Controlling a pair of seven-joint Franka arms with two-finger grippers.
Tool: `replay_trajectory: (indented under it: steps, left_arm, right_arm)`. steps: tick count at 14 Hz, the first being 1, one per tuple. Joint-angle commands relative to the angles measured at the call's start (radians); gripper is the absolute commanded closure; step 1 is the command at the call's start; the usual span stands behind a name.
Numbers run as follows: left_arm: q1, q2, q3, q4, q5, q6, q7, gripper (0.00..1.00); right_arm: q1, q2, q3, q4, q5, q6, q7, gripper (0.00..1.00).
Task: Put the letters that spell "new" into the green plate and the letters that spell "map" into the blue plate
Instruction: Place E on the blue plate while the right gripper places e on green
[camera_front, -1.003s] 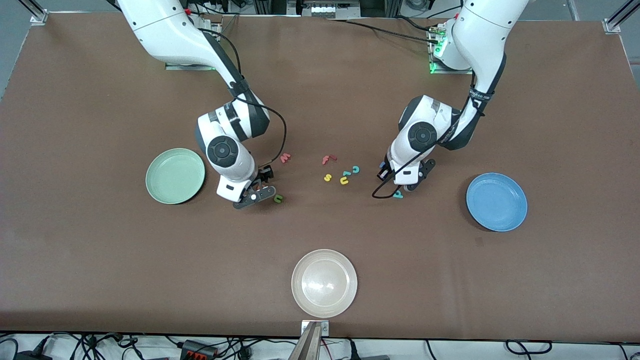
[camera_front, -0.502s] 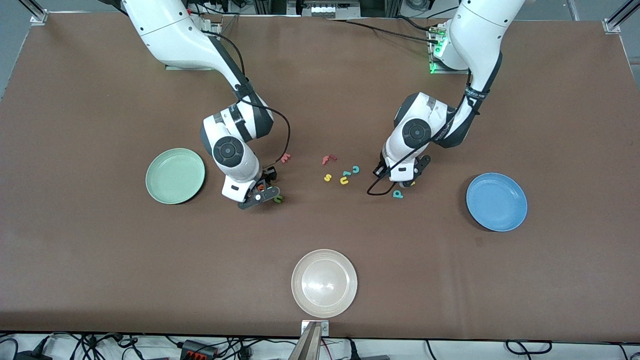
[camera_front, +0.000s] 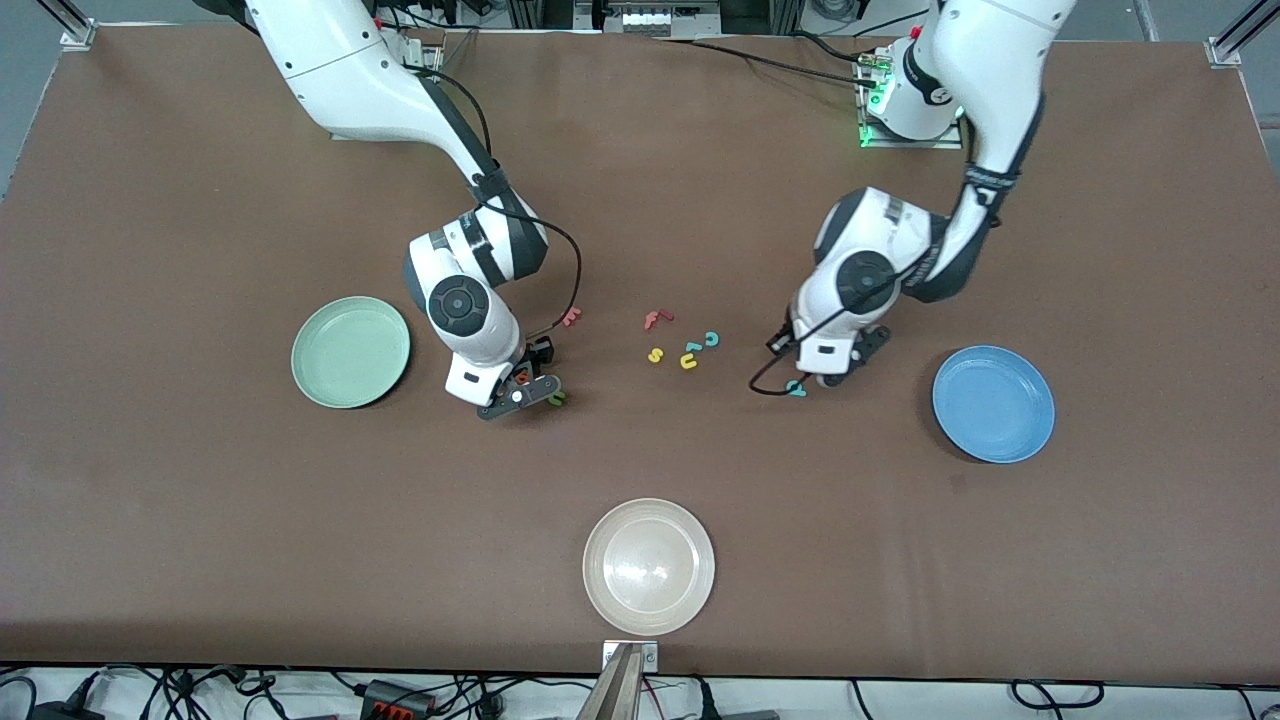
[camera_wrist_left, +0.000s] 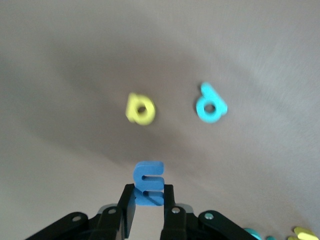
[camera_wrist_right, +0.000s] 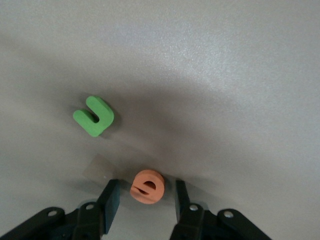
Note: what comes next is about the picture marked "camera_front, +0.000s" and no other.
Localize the aluminium frame post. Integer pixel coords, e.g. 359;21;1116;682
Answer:
1205;0;1280;69
35;0;98;51

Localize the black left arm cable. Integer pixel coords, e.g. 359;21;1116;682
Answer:
748;165;1021;398

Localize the aluminium camera mount pole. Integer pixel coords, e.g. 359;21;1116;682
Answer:
575;643;646;720

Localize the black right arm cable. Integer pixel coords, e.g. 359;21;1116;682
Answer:
425;65;584;341

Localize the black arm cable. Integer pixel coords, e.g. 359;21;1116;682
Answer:
425;65;584;341
748;165;1021;398

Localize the black floor cable bundle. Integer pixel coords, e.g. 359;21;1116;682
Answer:
0;665;301;720

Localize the silver mount bracket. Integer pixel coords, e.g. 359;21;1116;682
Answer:
601;640;660;673

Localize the white plate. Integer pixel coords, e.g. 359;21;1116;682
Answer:
582;497;717;637

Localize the black orange power strip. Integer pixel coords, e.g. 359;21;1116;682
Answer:
360;678;441;719

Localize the grey socket strip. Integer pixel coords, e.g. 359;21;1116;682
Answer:
573;0;723;39

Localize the short black table cable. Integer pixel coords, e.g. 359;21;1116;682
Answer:
790;28;881;66

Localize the long black table cable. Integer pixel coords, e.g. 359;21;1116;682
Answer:
650;35;886;91

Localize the blue plate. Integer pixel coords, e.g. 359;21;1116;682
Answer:
931;345;1056;465

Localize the green plate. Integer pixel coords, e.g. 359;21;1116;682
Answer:
290;296;413;410

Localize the black looped floor cable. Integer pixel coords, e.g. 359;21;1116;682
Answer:
1008;679;1107;713

